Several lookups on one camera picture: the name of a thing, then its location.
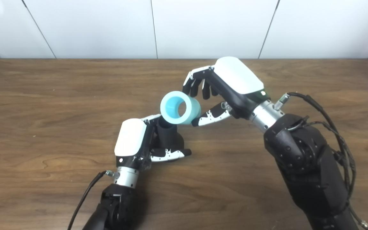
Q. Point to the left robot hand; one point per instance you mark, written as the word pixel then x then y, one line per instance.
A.
pixel 131 137

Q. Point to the black nozzle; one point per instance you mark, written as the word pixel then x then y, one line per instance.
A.
pixel 168 135

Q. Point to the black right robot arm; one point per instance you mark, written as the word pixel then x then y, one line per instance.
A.
pixel 311 179

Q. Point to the light blue plastic cup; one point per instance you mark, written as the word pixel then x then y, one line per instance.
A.
pixel 193 110

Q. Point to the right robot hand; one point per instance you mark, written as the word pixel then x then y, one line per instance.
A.
pixel 238 76

